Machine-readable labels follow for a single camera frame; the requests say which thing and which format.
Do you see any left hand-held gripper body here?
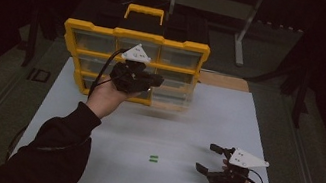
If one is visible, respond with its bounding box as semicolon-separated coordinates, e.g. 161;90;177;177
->
106;40;157;98

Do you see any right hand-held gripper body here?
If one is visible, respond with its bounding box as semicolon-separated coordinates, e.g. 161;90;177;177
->
205;143;272;183

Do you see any clear plastic drawer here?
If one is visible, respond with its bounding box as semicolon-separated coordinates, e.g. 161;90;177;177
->
147;84;195;115

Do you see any yellow drawer organizer cabinet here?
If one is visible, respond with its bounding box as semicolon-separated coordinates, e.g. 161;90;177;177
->
52;0;218;116

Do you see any person's left hand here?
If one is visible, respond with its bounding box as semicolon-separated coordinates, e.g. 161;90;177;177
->
84;73;143;125

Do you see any set of clear cabinet bins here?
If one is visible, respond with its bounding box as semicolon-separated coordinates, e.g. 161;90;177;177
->
64;28;205;109

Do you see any wooden board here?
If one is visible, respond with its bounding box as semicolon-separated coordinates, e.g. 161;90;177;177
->
197;70;252;94

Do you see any black stand with legs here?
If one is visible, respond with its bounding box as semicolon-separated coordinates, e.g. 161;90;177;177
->
237;22;323;131

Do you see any grey metal stand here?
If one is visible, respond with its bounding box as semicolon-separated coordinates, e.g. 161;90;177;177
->
146;0;266;70

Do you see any black stand leg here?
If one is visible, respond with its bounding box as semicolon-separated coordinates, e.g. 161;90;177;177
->
20;5;46;70

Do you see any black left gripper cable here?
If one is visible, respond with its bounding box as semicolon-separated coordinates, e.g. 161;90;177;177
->
5;31;129;179

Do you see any black rectangular frame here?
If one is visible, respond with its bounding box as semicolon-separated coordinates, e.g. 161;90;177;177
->
26;66;53;85

